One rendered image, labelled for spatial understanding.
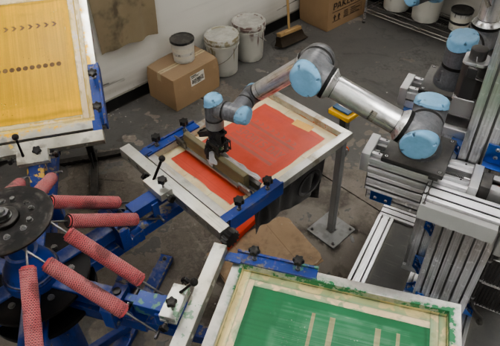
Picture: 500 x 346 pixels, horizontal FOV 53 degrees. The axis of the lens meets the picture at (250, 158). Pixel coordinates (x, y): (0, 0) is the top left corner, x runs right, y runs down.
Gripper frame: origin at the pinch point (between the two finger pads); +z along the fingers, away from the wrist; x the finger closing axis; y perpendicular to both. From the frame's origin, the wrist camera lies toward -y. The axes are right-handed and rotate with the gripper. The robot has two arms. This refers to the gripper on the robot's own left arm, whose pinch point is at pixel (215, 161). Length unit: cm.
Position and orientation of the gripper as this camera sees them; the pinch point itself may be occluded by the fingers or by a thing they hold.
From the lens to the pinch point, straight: 221.6
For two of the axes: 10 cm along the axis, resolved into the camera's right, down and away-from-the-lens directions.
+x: 7.2, -4.7, 5.0
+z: 0.3, 7.5, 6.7
